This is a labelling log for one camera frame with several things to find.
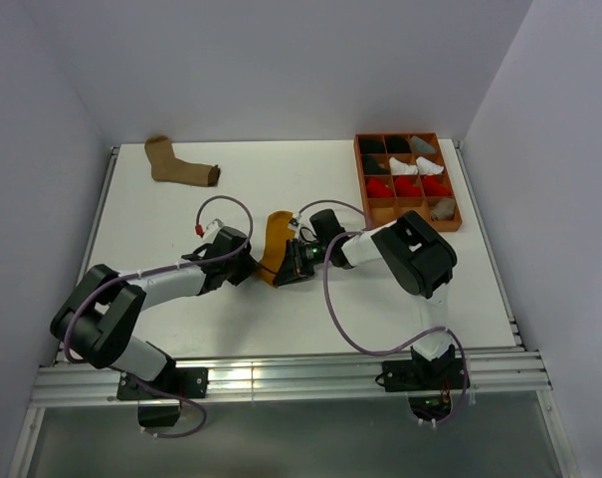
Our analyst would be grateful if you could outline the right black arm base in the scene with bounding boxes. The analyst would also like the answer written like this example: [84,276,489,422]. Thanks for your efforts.
[375,358,471,424]

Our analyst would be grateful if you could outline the tan sock with red cuff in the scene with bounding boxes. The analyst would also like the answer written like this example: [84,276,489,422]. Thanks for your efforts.
[429,197,456,221]

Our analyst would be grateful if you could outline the brown sock on table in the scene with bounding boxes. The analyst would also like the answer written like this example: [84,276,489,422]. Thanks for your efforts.
[144,135,221,187]

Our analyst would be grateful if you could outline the red rolled sock right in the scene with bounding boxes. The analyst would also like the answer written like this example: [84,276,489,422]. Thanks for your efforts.
[421,175,452,197]

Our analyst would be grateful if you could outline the white rolled sock middle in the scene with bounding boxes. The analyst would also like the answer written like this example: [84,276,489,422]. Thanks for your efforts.
[389,157,419,175]

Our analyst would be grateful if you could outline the black rolled sock back-left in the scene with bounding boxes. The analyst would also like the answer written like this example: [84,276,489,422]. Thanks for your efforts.
[358,137,386,154]

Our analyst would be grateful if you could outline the red rolled sock left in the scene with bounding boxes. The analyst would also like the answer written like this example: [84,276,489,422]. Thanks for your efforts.
[365,177,394,199]

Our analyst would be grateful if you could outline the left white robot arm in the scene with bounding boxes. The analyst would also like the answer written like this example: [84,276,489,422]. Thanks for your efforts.
[50,221,258,397]

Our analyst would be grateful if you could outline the red rolled sock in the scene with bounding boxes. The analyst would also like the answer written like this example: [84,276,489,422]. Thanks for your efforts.
[393,175,422,197]
[421,175,452,197]
[365,177,394,199]

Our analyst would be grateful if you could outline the aluminium frame rail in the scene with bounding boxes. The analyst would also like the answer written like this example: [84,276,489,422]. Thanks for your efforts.
[28,351,552,408]

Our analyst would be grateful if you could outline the orange compartment organizer box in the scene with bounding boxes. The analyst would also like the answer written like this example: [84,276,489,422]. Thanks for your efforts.
[353,131,463,233]

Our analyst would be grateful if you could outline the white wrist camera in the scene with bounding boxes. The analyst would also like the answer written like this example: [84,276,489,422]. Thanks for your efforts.
[194,219,225,243]
[288,212,310,238]

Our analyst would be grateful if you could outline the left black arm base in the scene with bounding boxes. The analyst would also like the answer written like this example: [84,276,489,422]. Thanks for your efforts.
[116,366,209,439]

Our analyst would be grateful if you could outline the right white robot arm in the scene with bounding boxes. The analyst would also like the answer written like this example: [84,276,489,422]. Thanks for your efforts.
[273,209,458,388]

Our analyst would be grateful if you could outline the black rolled sock back-middle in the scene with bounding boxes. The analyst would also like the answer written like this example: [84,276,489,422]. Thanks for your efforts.
[384,135,411,153]

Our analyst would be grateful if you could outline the white rolled sock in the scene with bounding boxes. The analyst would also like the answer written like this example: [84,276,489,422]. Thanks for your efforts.
[416,156,445,175]
[389,157,419,175]

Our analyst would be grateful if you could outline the mustard yellow striped sock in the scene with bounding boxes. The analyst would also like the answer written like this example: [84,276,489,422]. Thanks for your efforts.
[257,211,295,288]

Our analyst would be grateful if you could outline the red rolled sock middle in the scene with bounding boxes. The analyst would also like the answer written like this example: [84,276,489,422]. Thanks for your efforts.
[393,175,422,197]

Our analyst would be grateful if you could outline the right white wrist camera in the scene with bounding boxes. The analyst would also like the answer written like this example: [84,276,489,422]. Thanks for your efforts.
[288,212,310,238]

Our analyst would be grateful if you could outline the black rolled sock middle-left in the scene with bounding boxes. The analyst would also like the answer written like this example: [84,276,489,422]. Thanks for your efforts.
[361,155,390,175]

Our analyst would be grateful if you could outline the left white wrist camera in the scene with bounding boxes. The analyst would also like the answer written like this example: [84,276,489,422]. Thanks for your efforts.
[194,219,225,243]

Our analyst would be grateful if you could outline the white rolled sock right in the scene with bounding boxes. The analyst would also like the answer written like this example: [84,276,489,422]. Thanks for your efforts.
[416,156,445,175]

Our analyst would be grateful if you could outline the grey rolled sock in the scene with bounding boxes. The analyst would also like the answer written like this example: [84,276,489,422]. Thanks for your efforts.
[411,135,437,154]

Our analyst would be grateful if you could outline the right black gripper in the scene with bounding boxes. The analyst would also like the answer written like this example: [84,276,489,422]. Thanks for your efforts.
[274,237,331,286]

